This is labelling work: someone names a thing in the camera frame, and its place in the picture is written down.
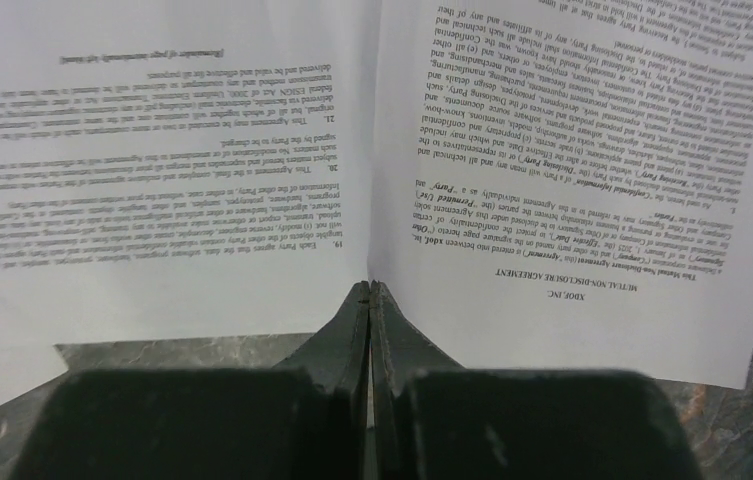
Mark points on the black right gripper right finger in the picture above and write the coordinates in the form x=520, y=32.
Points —
x=435, y=419

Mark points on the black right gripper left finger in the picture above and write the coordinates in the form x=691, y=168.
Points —
x=304, y=418

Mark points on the printed paper sheet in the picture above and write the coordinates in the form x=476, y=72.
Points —
x=569, y=184
x=182, y=169

